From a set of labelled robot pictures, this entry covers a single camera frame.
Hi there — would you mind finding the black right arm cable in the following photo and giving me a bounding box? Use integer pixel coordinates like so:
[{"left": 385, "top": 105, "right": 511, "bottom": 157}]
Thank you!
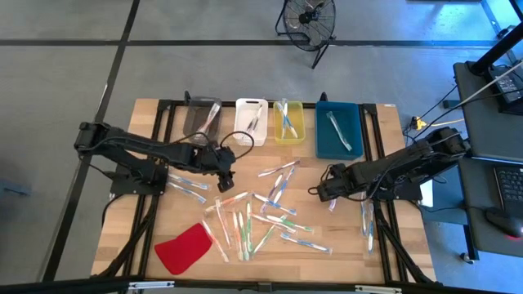
[{"left": 308, "top": 163, "right": 369, "bottom": 203}]

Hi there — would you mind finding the black rig crossbar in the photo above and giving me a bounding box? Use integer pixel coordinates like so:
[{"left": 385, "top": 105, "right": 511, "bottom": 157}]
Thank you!
[{"left": 0, "top": 275, "right": 523, "bottom": 294}]

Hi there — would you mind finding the black floor fan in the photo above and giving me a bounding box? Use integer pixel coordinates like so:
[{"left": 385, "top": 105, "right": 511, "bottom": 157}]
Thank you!
[{"left": 274, "top": 0, "right": 337, "bottom": 70}]

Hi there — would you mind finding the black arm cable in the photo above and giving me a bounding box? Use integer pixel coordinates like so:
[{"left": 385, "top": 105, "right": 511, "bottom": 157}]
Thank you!
[
  {"left": 167, "top": 130, "right": 255, "bottom": 161},
  {"left": 308, "top": 163, "right": 369, "bottom": 203}
]

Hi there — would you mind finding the white plastic bin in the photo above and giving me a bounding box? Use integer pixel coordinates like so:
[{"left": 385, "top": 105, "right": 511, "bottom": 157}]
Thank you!
[{"left": 233, "top": 97, "right": 270, "bottom": 147}]

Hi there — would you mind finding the white cable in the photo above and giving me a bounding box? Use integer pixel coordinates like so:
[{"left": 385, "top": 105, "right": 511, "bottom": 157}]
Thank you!
[{"left": 449, "top": 60, "right": 523, "bottom": 108}]

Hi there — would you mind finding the black power adapter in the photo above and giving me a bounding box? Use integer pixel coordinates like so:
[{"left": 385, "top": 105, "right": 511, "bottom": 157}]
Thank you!
[{"left": 487, "top": 64, "right": 523, "bottom": 116}]

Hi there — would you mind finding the blue plastic bin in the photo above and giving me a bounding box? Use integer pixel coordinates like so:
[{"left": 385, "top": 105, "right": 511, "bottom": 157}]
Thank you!
[{"left": 315, "top": 100, "right": 364, "bottom": 160}]

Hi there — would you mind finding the small white box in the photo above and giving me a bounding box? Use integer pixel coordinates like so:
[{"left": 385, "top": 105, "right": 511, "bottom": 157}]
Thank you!
[{"left": 420, "top": 181, "right": 434, "bottom": 207}]

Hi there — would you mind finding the grey translucent plastic bin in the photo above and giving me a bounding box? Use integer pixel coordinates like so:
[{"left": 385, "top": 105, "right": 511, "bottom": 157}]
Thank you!
[{"left": 182, "top": 96, "right": 223, "bottom": 145}]

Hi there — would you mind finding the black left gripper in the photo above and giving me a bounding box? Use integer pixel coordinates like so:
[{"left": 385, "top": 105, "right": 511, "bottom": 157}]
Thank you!
[{"left": 194, "top": 143, "right": 237, "bottom": 194}]

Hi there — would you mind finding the black computer mouse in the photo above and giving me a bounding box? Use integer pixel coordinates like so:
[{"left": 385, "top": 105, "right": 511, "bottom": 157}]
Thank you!
[{"left": 485, "top": 207, "right": 523, "bottom": 239}]

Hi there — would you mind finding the grey side desk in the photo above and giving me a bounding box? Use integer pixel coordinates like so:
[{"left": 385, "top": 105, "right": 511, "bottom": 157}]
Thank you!
[
  {"left": 457, "top": 157, "right": 523, "bottom": 259},
  {"left": 452, "top": 60, "right": 523, "bottom": 159}
]

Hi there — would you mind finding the black metal pole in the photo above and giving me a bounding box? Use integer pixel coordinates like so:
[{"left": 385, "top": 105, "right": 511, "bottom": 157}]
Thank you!
[{"left": 467, "top": 22, "right": 523, "bottom": 77}]

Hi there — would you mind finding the orange white toothbrush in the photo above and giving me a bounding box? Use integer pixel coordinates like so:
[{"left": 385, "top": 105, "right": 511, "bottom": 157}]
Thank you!
[
  {"left": 203, "top": 190, "right": 250, "bottom": 216},
  {"left": 199, "top": 101, "right": 221, "bottom": 135},
  {"left": 194, "top": 106, "right": 217, "bottom": 138},
  {"left": 214, "top": 196, "right": 232, "bottom": 249},
  {"left": 249, "top": 212, "right": 296, "bottom": 234},
  {"left": 199, "top": 220, "right": 230, "bottom": 264},
  {"left": 231, "top": 210, "right": 244, "bottom": 261}
]

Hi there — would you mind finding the yellow plastic bin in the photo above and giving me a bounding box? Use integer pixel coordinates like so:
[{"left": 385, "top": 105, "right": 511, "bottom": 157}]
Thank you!
[{"left": 272, "top": 100, "right": 306, "bottom": 145}]

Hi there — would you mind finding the red cloth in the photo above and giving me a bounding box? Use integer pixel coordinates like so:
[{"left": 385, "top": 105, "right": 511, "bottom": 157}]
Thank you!
[{"left": 154, "top": 222, "right": 213, "bottom": 276}]

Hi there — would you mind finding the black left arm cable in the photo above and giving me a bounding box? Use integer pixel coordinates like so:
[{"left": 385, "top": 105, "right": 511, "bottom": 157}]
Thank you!
[{"left": 167, "top": 130, "right": 255, "bottom": 161}]

